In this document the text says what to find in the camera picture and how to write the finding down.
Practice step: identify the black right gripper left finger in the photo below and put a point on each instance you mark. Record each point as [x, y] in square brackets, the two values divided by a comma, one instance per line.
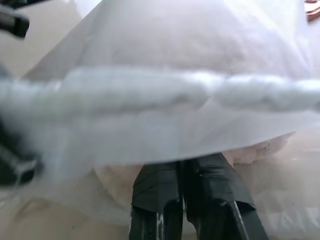
[155, 190]

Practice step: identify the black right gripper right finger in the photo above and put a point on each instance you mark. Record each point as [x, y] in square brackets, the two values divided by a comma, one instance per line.
[215, 185]

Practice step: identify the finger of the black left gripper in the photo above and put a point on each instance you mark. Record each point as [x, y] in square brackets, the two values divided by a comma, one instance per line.
[13, 23]
[15, 165]

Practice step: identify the reddish brown object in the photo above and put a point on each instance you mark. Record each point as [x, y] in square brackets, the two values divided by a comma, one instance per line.
[313, 11]

